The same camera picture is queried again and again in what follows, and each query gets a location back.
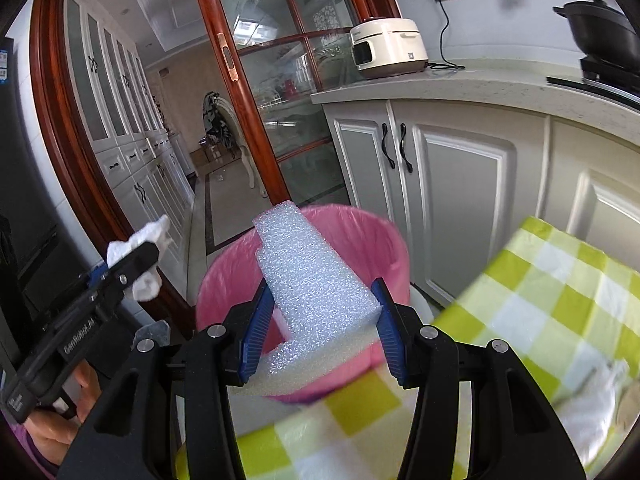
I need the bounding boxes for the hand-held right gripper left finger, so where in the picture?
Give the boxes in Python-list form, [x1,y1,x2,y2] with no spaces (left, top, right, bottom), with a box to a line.
[60,280,276,480]

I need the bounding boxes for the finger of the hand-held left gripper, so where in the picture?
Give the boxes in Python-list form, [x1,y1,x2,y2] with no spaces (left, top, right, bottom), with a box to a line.
[82,266,110,292]
[106,242,162,287]

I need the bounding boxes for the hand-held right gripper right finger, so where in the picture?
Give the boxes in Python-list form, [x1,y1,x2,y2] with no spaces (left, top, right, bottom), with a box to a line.
[370,277,588,480]

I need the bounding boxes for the white paper wad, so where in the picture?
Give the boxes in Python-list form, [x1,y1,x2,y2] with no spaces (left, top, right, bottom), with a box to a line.
[107,215,172,303]

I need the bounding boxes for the white foam block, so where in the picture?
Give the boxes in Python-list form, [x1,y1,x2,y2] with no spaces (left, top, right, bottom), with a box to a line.
[252,204,383,401]

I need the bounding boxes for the pink lined trash bin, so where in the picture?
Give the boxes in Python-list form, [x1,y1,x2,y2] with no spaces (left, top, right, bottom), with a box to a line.
[195,204,413,403]

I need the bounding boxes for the person's left forearm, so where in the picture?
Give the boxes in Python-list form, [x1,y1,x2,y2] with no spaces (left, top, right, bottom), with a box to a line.
[10,425,58,478]

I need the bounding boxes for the person's left hand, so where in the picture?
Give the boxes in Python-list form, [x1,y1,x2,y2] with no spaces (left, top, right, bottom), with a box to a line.
[24,360,107,467]

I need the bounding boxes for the white hallway cabinets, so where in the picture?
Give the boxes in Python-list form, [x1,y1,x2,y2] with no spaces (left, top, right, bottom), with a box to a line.
[65,0,196,281]

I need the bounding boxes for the white dining chair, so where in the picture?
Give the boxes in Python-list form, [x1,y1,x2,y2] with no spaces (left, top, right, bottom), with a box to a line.
[200,91,268,197]

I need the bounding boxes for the red wooden glass door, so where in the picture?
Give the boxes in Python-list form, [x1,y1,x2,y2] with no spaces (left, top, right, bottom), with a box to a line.
[187,0,401,211]

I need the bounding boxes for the speckled kitchen countertop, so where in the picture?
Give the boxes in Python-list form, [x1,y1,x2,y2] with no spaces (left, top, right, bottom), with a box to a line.
[310,57,640,121]

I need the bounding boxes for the white rice cooker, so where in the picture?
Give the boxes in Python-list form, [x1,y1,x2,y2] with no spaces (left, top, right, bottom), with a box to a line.
[348,17,430,80]

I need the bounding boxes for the black gas stove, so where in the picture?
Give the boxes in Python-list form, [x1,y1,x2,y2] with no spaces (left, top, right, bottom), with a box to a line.
[546,55,640,98]

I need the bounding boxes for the black cooking pot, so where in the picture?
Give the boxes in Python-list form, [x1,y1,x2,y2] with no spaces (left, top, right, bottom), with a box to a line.
[552,0,640,58]

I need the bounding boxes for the red wooden door frame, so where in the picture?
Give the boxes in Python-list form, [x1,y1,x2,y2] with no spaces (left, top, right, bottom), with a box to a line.
[30,0,201,311]

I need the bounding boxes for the black power cable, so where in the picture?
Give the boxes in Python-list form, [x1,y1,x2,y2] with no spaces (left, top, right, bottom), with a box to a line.
[430,0,466,71]

